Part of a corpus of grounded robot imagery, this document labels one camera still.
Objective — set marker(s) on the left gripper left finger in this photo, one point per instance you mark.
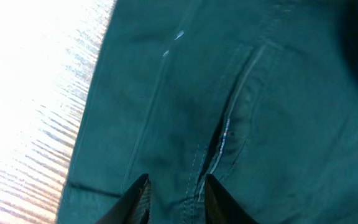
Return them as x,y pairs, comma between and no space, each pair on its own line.
133,207

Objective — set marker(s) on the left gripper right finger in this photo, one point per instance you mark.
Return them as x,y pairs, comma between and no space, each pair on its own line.
220,206

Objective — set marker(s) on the black shorts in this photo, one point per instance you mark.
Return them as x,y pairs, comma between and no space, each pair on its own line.
263,94

